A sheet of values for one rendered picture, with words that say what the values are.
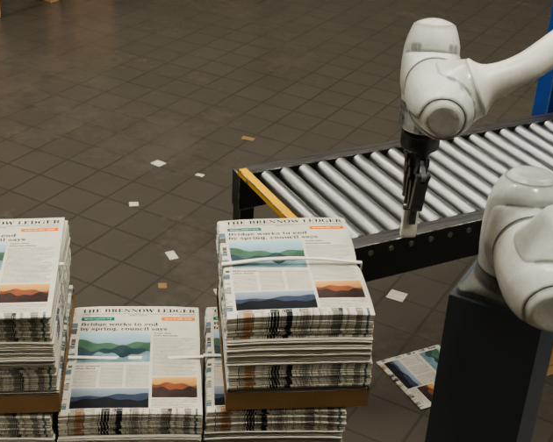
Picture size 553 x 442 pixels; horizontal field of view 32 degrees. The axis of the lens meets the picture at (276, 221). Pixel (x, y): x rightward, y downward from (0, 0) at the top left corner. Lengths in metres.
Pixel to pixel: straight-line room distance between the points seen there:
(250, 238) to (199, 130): 3.11
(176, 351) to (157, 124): 3.20
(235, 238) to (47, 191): 2.57
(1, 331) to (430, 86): 0.89
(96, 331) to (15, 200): 2.37
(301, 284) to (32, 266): 0.53
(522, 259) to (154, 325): 0.85
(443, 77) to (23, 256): 0.91
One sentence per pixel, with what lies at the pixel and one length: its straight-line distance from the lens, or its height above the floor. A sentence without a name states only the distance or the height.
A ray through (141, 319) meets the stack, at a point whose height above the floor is 0.83.
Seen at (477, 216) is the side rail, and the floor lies 0.80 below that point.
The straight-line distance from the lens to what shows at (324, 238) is 2.06.
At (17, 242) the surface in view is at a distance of 2.05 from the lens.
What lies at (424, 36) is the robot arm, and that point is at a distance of 1.76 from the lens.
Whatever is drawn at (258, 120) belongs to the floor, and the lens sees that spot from 5.28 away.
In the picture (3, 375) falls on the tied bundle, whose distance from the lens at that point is 1.92.
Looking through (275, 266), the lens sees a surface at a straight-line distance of 1.96.
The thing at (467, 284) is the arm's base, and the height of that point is 1.02.
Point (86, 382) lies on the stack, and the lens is 2.03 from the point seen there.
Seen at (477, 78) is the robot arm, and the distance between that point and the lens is 1.65.
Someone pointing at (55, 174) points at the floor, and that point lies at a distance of 4.70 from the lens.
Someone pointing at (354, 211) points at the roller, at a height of 0.80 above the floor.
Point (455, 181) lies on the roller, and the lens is 2.98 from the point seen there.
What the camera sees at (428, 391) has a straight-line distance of 3.38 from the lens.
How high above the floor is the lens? 2.10
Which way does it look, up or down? 29 degrees down
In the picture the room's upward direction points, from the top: 3 degrees clockwise
